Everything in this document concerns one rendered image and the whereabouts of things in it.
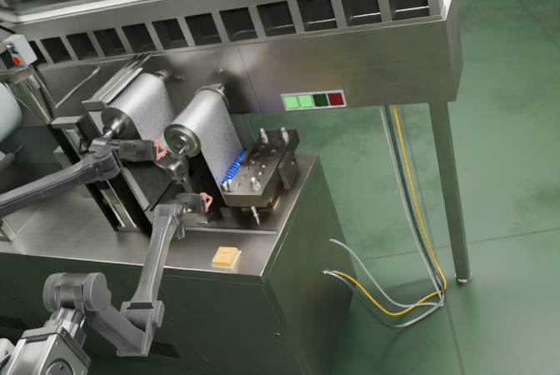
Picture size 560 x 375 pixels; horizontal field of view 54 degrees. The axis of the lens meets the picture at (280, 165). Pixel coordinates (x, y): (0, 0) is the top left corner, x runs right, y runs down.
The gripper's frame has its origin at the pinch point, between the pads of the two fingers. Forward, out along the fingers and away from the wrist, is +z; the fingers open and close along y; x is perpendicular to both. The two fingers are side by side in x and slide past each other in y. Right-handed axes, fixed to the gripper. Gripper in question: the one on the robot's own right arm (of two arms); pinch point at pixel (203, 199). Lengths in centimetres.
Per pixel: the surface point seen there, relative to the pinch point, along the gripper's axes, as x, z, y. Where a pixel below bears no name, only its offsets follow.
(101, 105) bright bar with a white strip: 36.6, -14.6, -29.9
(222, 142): 19.5, 15.5, 0.4
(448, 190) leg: -9, 75, 73
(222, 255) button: -19.0, -4.6, 9.1
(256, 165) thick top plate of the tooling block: 9.5, 20.9, 11.1
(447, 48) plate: 45, 22, 84
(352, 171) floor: -13, 178, -6
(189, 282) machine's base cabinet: -31.4, 0.0, -9.9
